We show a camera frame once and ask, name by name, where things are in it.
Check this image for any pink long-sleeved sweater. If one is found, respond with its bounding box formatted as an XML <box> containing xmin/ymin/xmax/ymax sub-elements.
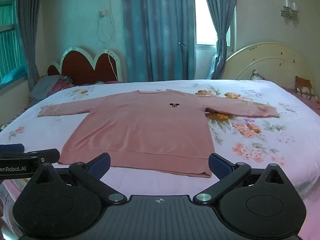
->
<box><xmin>37</xmin><ymin>89</ymin><xmax>280</xmax><ymax>178</ymax></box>

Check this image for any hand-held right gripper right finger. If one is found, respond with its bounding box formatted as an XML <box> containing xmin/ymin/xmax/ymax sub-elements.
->
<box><xmin>192</xmin><ymin>153</ymin><xmax>288</xmax><ymax>204</ymax></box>

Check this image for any cream round headboard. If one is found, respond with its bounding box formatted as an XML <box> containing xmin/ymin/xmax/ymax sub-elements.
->
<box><xmin>221</xmin><ymin>42</ymin><xmax>315</xmax><ymax>95</ymax></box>

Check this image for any red scalloped headboard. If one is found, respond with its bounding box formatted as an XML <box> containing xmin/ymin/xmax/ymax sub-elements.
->
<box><xmin>47</xmin><ymin>46</ymin><xmax>123</xmax><ymax>85</ymax></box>

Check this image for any brown pillow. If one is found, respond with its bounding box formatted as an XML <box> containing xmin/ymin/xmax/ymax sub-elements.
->
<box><xmin>295</xmin><ymin>76</ymin><xmax>313</xmax><ymax>98</ymax></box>

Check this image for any window with teal screen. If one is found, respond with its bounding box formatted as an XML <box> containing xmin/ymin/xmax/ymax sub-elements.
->
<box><xmin>0</xmin><ymin>0</ymin><xmax>28</xmax><ymax>85</ymax></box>

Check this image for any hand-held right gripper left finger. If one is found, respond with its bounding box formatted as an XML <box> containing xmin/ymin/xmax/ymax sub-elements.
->
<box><xmin>34</xmin><ymin>152</ymin><xmax>128</xmax><ymax>205</ymax></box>

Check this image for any tied blue curtain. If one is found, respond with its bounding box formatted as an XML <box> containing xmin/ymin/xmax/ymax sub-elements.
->
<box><xmin>200</xmin><ymin>0</ymin><xmax>237</xmax><ymax>80</ymax></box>

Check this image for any wide blue curtain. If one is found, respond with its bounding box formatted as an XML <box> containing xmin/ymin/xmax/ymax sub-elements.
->
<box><xmin>122</xmin><ymin>0</ymin><xmax>197</xmax><ymax>82</ymax></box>

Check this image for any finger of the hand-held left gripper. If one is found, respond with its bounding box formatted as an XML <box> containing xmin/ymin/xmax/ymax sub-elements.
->
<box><xmin>24</xmin><ymin>149</ymin><xmax>60</xmax><ymax>164</ymax></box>
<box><xmin>0</xmin><ymin>144</ymin><xmax>25</xmax><ymax>153</ymax></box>

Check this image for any white power cord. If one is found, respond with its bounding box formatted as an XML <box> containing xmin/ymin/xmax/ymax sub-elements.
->
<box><xmin>97</xmin><ymin>0</ymin><xmax>117</xmax><ymax>43</ymax></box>

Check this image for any patterned small pillow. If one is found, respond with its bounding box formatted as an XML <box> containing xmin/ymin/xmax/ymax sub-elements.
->
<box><xmin>251</xmin><ymin>69</ymin><xmax>265</xmax><ymax>81</ymax></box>

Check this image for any crystal wall lamp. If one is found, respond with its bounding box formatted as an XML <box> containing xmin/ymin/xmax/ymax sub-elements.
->
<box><xmin>280</xmin><ymin>0</ymin><xmax>299</xmax><ymax>20</ymax></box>

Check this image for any grey curtain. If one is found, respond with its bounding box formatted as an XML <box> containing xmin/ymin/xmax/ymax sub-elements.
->
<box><xmin>12</xmin><ymin>0</ymin><xmax>47</xmax><ymax>92</ymax></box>

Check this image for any bright window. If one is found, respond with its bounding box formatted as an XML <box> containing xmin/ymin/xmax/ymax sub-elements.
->
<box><xmin>194</xmin><ymin>0</ymin><xmax>217</xmax><ymax>80</ymax></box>

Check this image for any bed with floral sheet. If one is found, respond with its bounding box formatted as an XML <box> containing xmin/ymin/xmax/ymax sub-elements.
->
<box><xmin>0</xmin><ymin>79</ymin><xmax>320</xmax><ymax>240</ymax></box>

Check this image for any thin white cable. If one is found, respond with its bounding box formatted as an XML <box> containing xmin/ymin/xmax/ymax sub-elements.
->
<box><xmin>108</xmin><ymin>51</ymin><xmax>119</xmax><ymax>82</ymax></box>

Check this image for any pile of clothes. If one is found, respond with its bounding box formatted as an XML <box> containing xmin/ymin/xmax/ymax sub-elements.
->
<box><xmin>49</xmin><ymin>76</ymin><xmax>75</xmax><ymax>94</ymax></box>

